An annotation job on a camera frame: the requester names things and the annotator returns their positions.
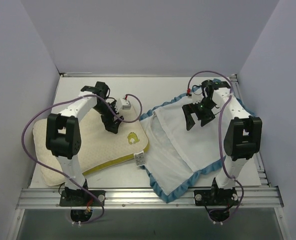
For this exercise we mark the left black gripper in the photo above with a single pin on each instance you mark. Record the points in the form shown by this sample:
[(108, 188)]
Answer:
[(112, 122)]

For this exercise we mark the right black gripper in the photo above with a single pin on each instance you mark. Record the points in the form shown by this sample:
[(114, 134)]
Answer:
[(197, 110)]

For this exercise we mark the cream yellow pillow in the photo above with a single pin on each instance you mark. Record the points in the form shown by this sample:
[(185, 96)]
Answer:
[(99, 148)]

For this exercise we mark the blue white pillowcase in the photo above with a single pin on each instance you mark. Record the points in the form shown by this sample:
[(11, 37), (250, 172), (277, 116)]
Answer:
[(177, 158)]

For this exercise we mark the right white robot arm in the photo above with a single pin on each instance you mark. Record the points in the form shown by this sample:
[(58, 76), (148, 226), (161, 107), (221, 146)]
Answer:
[(239, 131)]

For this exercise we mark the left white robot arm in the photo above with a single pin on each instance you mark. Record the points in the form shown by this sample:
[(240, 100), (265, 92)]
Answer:
[(63, 137)]

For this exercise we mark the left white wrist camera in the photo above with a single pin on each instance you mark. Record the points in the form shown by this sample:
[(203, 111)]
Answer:
[(122, 104)]

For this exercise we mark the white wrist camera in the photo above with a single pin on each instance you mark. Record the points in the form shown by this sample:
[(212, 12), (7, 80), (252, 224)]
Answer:
[(195, 95), (122, 104)]

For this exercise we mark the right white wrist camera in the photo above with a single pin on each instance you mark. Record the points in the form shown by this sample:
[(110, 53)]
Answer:
[(195, 95)]

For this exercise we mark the front aluminium rail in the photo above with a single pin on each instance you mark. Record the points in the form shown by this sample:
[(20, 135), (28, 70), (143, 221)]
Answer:
[(145, 198)]

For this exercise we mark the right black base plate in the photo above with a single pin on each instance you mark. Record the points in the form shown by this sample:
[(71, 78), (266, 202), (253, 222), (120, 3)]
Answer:
[(216, 197)]

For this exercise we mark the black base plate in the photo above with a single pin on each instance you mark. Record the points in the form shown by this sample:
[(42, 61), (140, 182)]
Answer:
[(216, 197), (77, 198)]

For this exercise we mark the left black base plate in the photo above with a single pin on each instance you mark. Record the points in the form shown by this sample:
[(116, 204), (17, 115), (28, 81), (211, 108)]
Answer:
[(77, 198)]

